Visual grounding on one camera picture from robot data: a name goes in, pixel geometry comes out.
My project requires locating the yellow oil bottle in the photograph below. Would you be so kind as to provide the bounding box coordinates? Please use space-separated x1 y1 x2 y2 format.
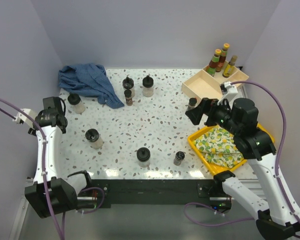
222 55 238 78

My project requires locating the left front glass jar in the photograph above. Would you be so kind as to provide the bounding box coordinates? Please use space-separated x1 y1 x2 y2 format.
85 128 103 150

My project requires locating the lemon print cloth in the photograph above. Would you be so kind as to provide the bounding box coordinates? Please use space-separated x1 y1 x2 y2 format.
192 126 244 169

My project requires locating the yellow plastic tray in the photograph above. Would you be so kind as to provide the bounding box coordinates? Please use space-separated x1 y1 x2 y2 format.
187 122 275 176

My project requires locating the beige divided wooden tray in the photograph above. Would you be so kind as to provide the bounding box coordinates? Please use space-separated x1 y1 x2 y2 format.
181 60 249 101

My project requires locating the back right glass jar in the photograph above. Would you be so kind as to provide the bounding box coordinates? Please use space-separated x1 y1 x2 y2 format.
142 75 154 97

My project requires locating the black cap spice shaker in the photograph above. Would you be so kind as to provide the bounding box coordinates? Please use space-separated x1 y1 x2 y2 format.
124 89 133 106

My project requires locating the far left glass jar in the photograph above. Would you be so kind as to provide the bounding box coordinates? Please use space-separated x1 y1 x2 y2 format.
67 93 85 114

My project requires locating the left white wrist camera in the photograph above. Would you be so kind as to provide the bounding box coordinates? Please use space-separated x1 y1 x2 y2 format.
12 108 38 136

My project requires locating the red cap sauce bottle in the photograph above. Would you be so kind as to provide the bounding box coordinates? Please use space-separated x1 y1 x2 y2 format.
216 43 230 72

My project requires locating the blue checkered shirt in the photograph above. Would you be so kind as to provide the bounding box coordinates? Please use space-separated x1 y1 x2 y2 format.
58 63 124 109

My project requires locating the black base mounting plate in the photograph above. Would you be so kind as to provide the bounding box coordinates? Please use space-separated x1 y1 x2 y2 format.
78 179 232 213

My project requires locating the dark spice shaker near tray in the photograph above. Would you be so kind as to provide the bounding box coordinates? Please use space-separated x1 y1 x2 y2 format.
187 97 197 111

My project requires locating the small front spice jar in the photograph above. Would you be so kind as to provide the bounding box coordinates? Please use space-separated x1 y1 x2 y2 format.
173 151 185 166

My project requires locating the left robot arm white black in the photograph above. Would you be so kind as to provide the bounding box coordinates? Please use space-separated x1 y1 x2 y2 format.
24 96 93 218

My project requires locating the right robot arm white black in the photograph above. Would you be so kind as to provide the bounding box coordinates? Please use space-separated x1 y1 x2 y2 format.
185 98 300 240

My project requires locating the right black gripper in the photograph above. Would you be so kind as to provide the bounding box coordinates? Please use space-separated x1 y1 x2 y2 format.
186 96 241 135

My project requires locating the yellow cap sauce bottle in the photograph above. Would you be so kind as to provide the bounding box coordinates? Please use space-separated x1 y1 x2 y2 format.
206 49 222 77

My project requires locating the taped lid glass jar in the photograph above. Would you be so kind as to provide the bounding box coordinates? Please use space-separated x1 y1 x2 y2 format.
122 76 134 90

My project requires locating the front centre glass jar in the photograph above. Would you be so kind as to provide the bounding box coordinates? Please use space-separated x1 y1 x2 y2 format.
136 147 151 168

